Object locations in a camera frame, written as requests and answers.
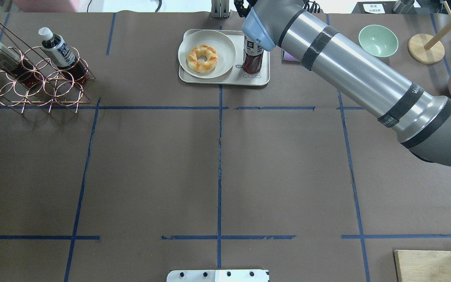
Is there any pink storage box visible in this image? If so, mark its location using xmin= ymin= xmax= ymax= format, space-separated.
xmin=13 ymin=0 xmax=81 ymax=13

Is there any dark tea bottle top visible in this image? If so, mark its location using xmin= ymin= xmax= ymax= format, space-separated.
xmin=243 ymin=35 xmax=264 ymax=74

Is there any glazed ring donut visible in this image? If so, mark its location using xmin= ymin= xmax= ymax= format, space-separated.
xmin=186 ymin=45 xmax=218 ymax=74

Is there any wooden cutting board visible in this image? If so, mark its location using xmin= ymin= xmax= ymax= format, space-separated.
xmin=393 ymin=250 xmax=451 ymax=282

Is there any dark tea bottle lower left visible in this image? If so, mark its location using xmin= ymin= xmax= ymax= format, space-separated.
xmin=38 ymin=27 xmax=88 ymax=85

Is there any purple folded cloth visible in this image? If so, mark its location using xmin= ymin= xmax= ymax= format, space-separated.
xmin=281 ymin=50 xmax=299 ymax=63

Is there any copper wire bottle rack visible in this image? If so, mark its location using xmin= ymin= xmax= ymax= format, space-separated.
xmin=0 ymin=22 xmax=96 ymax=114

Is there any wooden mug tree stand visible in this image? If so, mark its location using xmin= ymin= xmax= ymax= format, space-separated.
xmin=408 ymin=0 xmax=451 ymax=65

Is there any mint green bowl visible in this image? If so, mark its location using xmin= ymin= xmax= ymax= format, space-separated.
xmin=358 ymin=25 xmax=399 ymax=58

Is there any cream rectangular tray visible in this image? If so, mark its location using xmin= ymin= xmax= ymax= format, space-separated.
xmin=179 ymin=29 xmax=271 ymax=87

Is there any dark tea bottle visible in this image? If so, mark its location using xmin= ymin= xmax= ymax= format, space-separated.
xmin=243 ymin=35 xmax=264 ymax=74
xmin=38 ymin=27 xmax=88 ymax=85
xmin=0 ymin=42 xmax=38 ymax=87

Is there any cream round plate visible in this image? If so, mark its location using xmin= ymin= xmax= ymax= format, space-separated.
xmin=178 ymin=30 xmax=236 ymax=79

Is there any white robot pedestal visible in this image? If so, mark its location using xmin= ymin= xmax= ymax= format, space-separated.
xmin=166 ymin=269 xmax=270 ymax=282

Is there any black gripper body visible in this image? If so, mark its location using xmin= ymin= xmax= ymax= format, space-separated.
xmin=233 ymin=0 xmax=257 ymax=18

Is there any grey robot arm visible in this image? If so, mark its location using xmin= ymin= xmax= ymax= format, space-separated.
xmin=234 ymin=0 xmax=451 ymax=166

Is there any dark tea bottle lower right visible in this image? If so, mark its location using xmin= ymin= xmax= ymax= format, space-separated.
xmin=0 ymin=42 xmax=38 ymax=87

